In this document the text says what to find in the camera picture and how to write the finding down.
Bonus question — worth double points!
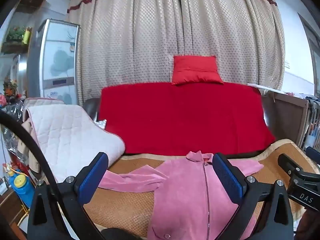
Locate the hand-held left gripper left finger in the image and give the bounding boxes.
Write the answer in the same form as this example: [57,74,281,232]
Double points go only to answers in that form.
[27,152,109,240]

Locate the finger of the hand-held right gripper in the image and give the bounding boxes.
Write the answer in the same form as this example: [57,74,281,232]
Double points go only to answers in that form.
[305,146,320,159]
[278,153,320,179]

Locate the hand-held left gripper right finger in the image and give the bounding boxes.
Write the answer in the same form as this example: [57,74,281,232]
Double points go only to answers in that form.
[212,152,294,240]

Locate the pink corduroy jacket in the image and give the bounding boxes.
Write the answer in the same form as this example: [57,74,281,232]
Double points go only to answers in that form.
[97,151,264,240]

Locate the person's right forearm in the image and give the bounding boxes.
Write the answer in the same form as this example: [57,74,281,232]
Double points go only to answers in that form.
[296,205,320,240]

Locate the woven bamboo mat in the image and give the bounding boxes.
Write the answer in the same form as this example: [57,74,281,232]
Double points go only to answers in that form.
[82,139,320,240]

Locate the wooden crib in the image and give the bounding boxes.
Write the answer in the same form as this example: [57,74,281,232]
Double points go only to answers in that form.
[247,82,320,153]

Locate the white quilted pad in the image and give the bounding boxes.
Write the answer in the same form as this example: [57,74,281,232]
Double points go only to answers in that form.
[24,97,126,184]

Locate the blue and yellow plastic jug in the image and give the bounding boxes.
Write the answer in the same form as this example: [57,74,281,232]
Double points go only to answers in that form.
[7,169,35,209]

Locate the tan cloth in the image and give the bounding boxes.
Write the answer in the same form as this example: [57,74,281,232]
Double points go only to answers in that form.
[21,119,41,173]

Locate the red blanket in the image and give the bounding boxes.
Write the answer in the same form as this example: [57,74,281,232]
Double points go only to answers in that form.
[96,81,276,155]

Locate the brown framed window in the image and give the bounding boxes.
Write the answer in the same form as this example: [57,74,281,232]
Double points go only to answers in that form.
[297,12,320,101]

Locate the silver foil wrap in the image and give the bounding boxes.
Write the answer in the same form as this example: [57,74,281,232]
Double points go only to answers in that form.
[0,102,26,155]

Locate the red pillow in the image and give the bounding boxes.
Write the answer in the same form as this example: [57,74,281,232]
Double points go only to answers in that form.
[171,55,224,86]

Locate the red artificial flowers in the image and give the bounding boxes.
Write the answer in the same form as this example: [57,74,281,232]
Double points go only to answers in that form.
[2,79,21,103]

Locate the beige dotted curtain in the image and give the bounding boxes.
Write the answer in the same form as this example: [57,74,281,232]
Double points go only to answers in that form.
[66,0,286,106]

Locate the green artificial plant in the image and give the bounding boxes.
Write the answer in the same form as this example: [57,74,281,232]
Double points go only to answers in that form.
[5,26,32,43]

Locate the black cable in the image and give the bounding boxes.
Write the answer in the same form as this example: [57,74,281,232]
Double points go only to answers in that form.
[0,110,83,240]

